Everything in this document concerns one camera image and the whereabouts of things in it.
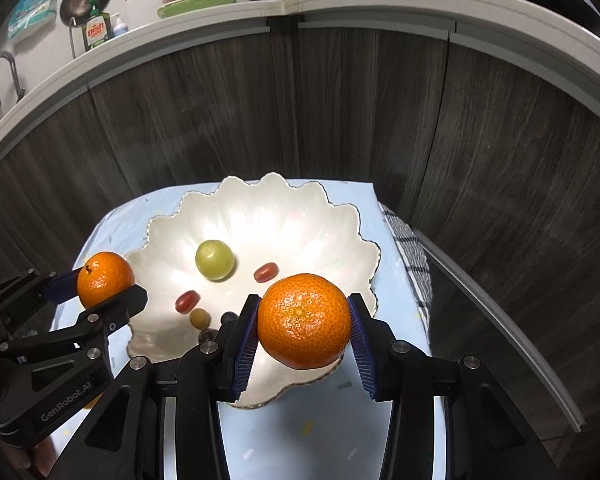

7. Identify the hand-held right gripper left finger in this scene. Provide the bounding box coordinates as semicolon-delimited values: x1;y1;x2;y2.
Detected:
67;294;261;480

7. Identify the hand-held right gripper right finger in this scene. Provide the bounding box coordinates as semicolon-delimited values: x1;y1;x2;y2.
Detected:
346;292;561;480

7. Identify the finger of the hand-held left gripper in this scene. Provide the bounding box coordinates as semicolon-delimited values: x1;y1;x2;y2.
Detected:
0;267;86;343
0;284;148;366

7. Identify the small tangerine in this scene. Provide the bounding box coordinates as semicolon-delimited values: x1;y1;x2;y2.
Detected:
76;251;136;309

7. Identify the large tangerine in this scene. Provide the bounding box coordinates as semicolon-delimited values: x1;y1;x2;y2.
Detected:
257;273;353;371

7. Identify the white scalloped bowl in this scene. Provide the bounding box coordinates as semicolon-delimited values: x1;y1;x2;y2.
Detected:
125;172;383;409

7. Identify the light blue speckled tablecloth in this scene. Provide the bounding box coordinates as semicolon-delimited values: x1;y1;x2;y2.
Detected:
47;177;431;480

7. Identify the black white checkered cloth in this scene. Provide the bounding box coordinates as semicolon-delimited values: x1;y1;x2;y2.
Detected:
379;202;433;356

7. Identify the grey edge strip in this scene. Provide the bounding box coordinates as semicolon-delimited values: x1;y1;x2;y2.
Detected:
412;227;586;433

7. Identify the steel faucet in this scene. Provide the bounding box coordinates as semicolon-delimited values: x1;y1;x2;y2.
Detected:
0;51;26;101

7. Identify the dark wood kitchen cabinet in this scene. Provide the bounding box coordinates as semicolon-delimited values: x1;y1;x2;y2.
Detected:
0;27;600;441

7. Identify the green dish soap bottle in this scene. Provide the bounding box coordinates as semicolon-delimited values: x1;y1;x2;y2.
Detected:
82;5;112;53

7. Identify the hanging steel frying pan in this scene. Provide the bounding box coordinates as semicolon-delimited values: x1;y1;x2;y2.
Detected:
60;0;113;26

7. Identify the green plate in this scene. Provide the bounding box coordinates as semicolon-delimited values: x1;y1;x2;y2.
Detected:
157;0;251;20

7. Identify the white kitchen countertop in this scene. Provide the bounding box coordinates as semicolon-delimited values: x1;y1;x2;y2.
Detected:
0;0;600;176

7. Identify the blue white wall packet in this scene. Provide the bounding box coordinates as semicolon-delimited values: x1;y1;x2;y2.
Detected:
7;0;61;41

